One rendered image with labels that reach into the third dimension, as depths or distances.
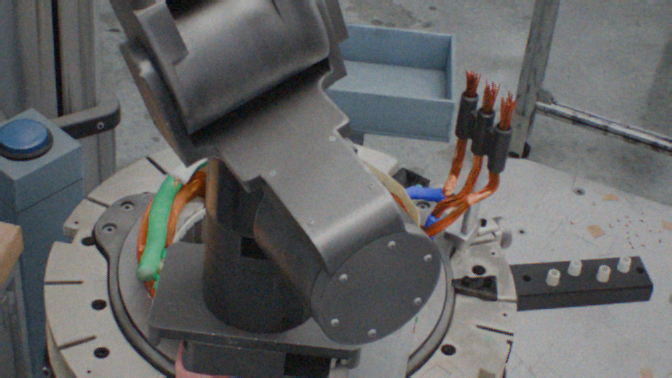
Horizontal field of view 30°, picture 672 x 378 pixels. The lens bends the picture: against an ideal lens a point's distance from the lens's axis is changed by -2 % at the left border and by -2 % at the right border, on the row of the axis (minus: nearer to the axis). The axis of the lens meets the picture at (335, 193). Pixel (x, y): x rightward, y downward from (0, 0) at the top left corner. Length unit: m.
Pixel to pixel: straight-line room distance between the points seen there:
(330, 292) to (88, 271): 0.40
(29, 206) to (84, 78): 0.24
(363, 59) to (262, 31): 0.70
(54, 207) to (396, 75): 0.34
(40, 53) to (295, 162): 0.76
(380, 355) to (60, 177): 0.42
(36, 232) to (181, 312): 0.49
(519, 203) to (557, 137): 1.44
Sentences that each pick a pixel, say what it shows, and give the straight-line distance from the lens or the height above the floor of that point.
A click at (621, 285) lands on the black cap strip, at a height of 0.80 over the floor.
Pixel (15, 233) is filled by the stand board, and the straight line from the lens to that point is 0.96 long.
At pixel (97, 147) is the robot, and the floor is 0.88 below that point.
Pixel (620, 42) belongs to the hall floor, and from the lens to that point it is 3.29.
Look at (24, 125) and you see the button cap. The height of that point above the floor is 1.04.
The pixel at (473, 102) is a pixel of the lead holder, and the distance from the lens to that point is 0.84.
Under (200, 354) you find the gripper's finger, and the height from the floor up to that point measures 1.25.
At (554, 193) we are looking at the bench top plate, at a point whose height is 0.78.
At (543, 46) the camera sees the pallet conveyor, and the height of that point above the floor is 0.29.
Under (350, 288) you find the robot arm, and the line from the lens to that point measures 0.51.
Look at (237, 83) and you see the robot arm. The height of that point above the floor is 1.41.
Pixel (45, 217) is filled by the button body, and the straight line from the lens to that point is 1.10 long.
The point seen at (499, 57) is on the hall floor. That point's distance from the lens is 3.12.
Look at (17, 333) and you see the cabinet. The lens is 1.03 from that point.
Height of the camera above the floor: 1.70
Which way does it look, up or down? 40 degrees down
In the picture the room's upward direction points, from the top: 6 degrees clockwise
